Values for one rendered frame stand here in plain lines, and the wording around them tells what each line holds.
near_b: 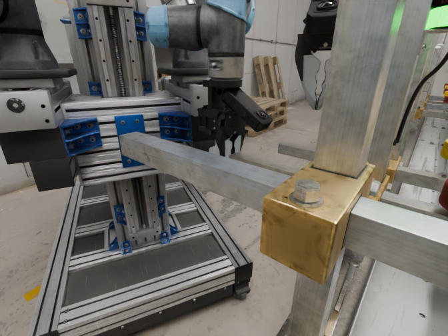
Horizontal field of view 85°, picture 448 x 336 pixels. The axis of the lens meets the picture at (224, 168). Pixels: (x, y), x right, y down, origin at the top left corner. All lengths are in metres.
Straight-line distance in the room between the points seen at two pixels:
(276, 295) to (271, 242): 1.21
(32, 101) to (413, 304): 0.93
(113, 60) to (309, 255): 0.92
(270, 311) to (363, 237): 1.15
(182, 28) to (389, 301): 0.67
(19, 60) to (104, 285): 0.85
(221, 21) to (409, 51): 0.30
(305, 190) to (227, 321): 1.15
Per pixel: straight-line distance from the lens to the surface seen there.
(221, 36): 0.52
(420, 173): 0.71
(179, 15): 0.55
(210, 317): 1.30
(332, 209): 0.17
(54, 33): 2.64
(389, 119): 0.46
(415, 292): 0.69
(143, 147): 0.34
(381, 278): 0.69
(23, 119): 0.76
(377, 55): 0.21
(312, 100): 0.46
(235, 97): 0.52
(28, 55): 0.88
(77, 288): 1.27
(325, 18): 0.37
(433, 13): 0.46
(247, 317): 1.30
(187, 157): 0.27
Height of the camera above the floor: 1.06
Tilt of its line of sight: 23 degrees down
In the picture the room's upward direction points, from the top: straight up
